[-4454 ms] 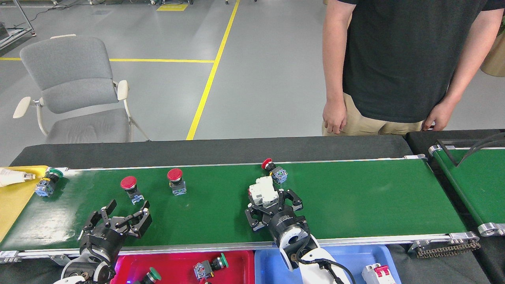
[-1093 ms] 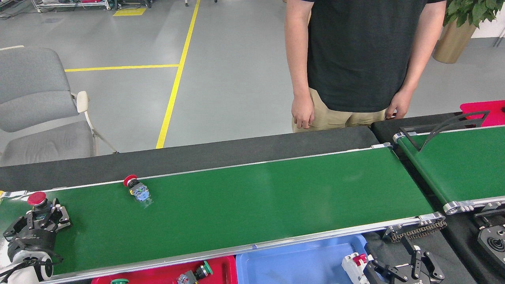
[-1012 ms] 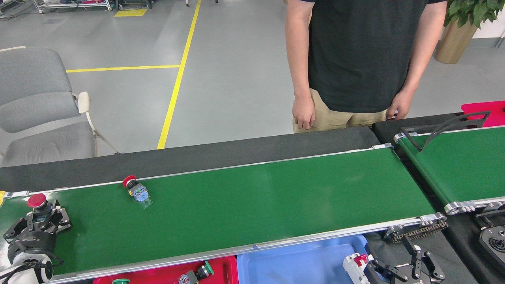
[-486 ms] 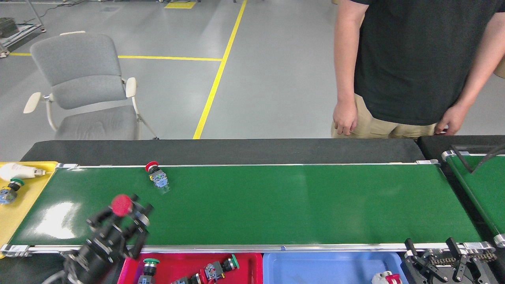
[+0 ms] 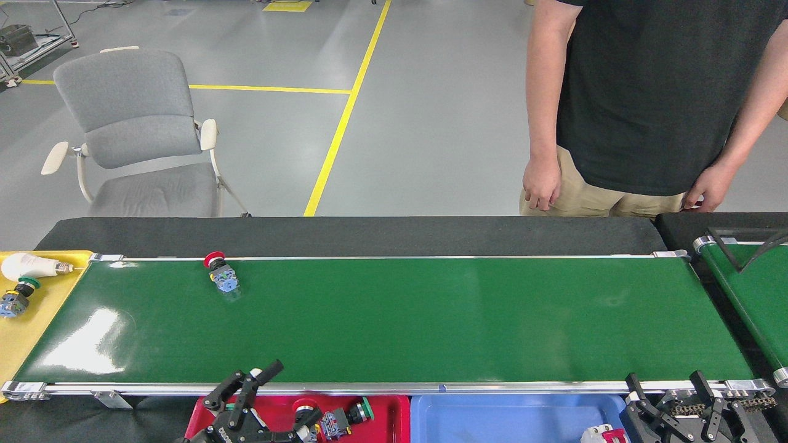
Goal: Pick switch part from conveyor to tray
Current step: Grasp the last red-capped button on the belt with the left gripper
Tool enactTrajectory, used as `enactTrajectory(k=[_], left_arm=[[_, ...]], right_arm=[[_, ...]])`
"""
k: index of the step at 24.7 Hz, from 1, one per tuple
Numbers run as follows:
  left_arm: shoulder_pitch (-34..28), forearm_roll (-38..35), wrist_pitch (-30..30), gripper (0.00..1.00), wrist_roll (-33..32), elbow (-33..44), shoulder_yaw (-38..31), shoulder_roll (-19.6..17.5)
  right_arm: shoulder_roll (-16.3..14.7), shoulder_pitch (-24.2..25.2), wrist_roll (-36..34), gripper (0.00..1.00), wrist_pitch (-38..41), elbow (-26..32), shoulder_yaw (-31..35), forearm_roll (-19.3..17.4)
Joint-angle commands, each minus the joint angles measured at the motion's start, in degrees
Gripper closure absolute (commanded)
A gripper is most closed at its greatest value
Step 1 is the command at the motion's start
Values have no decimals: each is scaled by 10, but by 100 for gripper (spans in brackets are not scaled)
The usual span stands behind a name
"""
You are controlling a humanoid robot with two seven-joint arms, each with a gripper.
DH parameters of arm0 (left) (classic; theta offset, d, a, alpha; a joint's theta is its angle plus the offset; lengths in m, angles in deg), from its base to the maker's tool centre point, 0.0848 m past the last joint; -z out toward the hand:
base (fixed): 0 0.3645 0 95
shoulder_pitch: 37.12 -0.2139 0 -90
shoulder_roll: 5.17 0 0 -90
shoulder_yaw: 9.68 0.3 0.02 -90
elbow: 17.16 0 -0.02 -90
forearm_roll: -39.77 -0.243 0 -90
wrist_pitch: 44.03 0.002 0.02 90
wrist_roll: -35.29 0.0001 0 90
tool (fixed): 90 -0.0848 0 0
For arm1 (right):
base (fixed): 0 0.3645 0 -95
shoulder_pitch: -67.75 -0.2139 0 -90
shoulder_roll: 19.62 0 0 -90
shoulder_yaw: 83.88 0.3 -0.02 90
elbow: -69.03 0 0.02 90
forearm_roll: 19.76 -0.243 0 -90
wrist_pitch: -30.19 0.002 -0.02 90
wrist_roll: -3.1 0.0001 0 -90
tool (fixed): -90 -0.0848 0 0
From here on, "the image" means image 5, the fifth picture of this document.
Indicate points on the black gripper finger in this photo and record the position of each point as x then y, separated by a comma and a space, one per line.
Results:
646, 424
726, 424

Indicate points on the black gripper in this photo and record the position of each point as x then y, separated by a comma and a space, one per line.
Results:
228, 437

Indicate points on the white circuit breaker red toggle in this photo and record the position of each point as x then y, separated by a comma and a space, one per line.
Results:
600, 435

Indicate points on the person's left forearm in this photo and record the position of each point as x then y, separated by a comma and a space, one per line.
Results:
757, 117

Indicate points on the person's right forearm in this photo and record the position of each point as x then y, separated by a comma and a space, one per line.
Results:
545, 92

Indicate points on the red plastic tray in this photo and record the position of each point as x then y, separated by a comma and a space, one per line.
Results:
388, 424

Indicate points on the short green conveyor belt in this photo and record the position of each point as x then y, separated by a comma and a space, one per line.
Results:
757, 301

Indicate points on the blue plastic tray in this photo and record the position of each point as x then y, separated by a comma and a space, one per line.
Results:
492, 421

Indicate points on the long green conveyor belt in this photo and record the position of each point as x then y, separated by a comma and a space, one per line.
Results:
431, 320

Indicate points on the yellow plastic tray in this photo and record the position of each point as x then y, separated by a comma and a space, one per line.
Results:
37, 332

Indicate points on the person's left hand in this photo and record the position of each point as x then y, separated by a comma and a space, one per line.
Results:
711, 187

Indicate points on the person's right hand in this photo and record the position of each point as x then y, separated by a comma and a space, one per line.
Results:
542, 181

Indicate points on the black cloth covered table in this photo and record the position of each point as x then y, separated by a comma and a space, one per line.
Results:
369, 237
677, 224

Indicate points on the white light bulb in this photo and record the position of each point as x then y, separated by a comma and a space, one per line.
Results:
24, 266

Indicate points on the person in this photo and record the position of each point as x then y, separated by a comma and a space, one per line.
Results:
646, 92

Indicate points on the grey office chair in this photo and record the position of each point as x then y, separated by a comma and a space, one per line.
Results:
129, 98

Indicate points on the metal rack cart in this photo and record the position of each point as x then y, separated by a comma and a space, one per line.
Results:
37, 49

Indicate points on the black guide frame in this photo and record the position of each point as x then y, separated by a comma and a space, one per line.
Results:
725, 252

